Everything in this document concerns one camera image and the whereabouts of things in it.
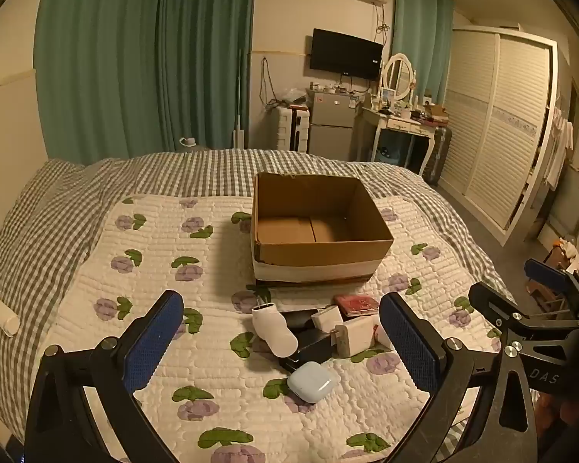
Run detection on white mop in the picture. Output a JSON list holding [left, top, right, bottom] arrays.
[[232, 51, 248, 149]]

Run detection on narrow green curtain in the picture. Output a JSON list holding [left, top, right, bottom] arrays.
[[391, 0, 457, 107]]

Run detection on black wall television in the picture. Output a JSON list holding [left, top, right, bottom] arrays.
[[310, 29, 383, 79]]

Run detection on grey checked bed sheet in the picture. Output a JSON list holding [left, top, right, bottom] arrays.
[[0, 147, 512, 444]]

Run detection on hanging white clothes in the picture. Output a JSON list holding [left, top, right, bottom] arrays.
[[543, 106, 575, 191]]

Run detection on small white charger adapter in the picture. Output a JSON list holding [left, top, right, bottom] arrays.
[[311, 306, 343, 333]]

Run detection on white dressing table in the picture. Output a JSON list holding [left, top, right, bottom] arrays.
[[356, 103, 449, 177]]

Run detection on cluttered wooden stool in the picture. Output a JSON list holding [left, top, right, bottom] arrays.
[[528, 238, 579, 314]]

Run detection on wide green curtain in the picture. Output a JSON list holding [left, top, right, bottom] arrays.
[[34, 0, 257, 165]]

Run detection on white louvred wardrobe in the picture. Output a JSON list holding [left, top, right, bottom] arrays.
[[437, 25, 559, 246]]

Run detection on red patterned notebook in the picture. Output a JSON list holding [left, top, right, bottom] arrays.
[[333, 294, 382, 320]]

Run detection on black device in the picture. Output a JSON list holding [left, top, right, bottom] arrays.
[[278, 329, 337, 373]]

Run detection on brown cardboard box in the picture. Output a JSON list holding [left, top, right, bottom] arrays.
[[250, 172, 395, 287]]

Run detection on white tube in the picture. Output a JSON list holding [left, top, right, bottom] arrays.
[[0, 294, 21, 337]]

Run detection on white oval mirror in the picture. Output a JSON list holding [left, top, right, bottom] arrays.
[[380, 52, 418, 104]]

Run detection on white floral quilted blanket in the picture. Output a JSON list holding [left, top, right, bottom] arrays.
[[39, 194, 505, 463]]

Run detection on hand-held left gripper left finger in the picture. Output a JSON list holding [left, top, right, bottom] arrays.
[[24, 290, 185, 463]]

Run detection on large white charger adapter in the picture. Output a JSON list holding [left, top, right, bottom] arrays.
[[330, 321, 374, 358]]

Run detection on white suitcase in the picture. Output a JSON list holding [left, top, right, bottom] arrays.
[[275, 105, 312, 152]]

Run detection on white plastic bottle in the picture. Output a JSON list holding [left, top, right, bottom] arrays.
[[252, 302, 298, 356]]

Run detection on white earbuds case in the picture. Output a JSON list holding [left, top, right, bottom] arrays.
[[288, 361, 335, 404]]

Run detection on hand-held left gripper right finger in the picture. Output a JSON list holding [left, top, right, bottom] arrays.
[[379, 291, 544, 463]]

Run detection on dark suitcase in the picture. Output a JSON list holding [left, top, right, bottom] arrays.
[[422, 125, 453, 185]]

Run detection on grey fridge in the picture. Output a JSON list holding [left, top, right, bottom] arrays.
[[308, 89, 360, 155]]

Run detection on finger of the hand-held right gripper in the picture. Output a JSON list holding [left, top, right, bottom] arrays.
[[468, 282, 579, 344], [524, 259, 579, 310]]

